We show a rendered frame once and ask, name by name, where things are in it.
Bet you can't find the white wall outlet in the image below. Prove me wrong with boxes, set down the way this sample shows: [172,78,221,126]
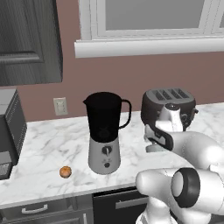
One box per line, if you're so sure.
[52,97,69,116]

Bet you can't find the black dishwasher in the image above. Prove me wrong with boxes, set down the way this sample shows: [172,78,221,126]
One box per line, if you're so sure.
[92,187,151,224]

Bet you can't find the orange tangerine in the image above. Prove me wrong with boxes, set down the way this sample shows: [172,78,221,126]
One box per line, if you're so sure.
[59,165,73,179]

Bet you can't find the dark grey upper cupboard door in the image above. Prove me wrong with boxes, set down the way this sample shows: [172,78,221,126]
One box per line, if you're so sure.
[0,0,64,88]

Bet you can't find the dark grey coffee machine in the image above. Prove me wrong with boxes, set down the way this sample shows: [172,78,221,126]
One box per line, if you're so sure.
[0,88,28,181]

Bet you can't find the dark grey toaster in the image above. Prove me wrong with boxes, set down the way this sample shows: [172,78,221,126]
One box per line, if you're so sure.
[140,87,200,133]

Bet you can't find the white framed window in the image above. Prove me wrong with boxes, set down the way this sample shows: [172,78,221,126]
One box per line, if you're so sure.
[73,0,224,59]

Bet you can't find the silver dishwasher handle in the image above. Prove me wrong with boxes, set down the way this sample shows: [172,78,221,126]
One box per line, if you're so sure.
[115,197,150,210]

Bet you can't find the grey drawer front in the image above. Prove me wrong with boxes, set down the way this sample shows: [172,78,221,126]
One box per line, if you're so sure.
[0,194,95,221]

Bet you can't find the grey lower cupboard door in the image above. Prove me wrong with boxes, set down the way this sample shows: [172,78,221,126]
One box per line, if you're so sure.
[2,215,95,224]

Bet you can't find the silver drawer handle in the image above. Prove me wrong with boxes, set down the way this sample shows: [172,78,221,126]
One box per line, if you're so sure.
[21,203,49,215]

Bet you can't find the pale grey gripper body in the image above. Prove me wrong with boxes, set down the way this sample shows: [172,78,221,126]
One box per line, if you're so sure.
[144,143,168,154]

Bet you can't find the black and grey blender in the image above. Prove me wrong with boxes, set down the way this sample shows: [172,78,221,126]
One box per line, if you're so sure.
[82,92,133,176]

